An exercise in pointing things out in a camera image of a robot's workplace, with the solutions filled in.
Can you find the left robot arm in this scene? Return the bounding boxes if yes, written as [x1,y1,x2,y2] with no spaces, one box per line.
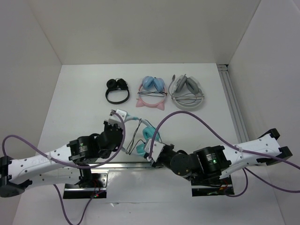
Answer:
[0,122,123,198]

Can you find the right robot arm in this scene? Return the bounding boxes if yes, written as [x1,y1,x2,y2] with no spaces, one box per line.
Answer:
[144,128,292,186]

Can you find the aluminium front rail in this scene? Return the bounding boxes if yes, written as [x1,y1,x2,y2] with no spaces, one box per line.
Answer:
[94,162,164,170]

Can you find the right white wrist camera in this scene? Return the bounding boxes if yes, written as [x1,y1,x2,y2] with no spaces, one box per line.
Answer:
[143,138,165,162]

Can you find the black on-ear headphones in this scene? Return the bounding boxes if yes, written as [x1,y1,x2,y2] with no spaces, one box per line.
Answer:
[105,78,130,105]

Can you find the teal cat-ear headphones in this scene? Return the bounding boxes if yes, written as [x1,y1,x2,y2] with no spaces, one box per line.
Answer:
[123,115,156,157]

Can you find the aluminium side rail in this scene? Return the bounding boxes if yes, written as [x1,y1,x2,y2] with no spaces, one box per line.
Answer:
[217,64,249,143]

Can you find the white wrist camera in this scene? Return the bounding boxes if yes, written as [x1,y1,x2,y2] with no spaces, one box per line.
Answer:
[143,138,165,162]
[108,109,128,128]

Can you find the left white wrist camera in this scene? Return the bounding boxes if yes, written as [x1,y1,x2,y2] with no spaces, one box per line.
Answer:
[108,109,128,128]

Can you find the pink blue cat-ear headphones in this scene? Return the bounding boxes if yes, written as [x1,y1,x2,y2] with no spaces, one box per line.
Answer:
[135,76,167,111]

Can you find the white grey headset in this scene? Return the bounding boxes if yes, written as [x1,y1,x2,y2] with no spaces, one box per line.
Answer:
[168,74,205,112]

